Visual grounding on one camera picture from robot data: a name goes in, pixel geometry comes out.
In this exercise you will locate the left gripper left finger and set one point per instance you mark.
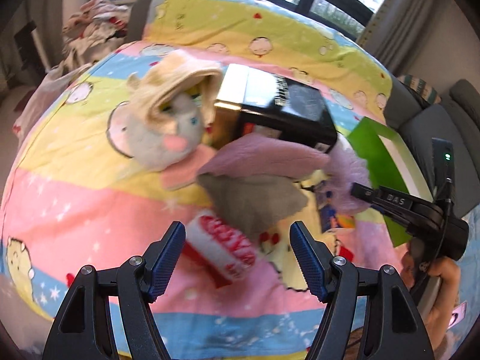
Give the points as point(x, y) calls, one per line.
point(83, 328)

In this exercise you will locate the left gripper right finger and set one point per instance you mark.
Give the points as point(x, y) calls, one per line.
point(393, 327)

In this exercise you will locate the blue orange Tempo tissue pack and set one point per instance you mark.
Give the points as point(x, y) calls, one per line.
point(329, 218)

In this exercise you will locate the red white plush toy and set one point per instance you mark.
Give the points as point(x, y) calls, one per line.
point(225, 253)

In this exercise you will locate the grey cloth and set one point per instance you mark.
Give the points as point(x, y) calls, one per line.
point(255, 203)

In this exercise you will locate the pink purple towel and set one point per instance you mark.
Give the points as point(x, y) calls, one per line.
point(256, 155)

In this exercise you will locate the person's right hand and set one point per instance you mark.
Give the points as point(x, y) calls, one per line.
point(437, 321)

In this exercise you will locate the green cardboard box tray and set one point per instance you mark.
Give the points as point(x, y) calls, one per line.
point(389, 161)

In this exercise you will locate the grey sofa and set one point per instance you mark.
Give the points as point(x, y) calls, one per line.
point(454, 118)

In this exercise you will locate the striped cushion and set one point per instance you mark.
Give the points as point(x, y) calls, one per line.
point(424, 93)

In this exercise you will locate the grey curtain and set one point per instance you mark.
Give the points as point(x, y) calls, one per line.
point(398, 30)

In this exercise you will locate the black glossy box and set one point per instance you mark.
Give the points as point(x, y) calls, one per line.
point(254, 101)

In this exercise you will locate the colourful cartoon blanket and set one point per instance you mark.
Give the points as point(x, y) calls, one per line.
point(72, 199)

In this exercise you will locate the pile of clothes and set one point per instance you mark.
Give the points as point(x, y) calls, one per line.
point(93, 32)

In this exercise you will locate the black camera box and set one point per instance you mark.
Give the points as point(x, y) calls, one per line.
point(444, 170)

